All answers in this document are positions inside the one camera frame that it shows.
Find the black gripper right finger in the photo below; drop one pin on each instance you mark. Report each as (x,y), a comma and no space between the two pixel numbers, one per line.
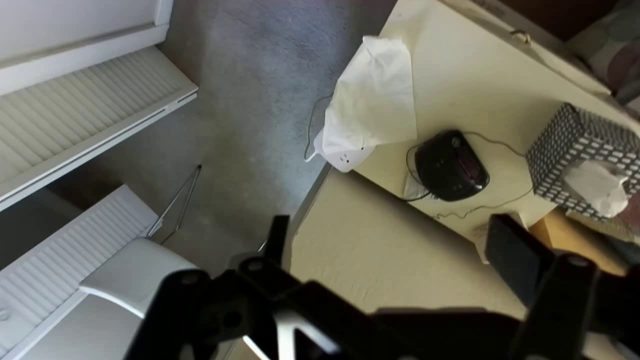
(547,292)

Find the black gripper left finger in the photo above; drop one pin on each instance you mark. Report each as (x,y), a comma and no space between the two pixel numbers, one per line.
(200,313)

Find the light wooden headboard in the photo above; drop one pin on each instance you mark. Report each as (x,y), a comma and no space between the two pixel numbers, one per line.
(567,241)

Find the white tissue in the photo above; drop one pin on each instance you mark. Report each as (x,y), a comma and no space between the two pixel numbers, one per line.
(597,186)

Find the black white patterned tissue box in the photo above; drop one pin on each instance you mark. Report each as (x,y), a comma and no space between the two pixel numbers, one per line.
(567,142)

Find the black computer mouse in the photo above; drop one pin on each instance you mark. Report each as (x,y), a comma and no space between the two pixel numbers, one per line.
(452,166)

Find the white nightstand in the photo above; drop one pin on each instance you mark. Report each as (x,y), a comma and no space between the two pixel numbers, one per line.
(480,81)

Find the white plastic bag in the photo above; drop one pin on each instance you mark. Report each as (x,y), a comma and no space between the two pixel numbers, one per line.
(373,100)

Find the white door trim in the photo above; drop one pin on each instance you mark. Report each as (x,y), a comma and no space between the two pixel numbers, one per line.
(73,32)

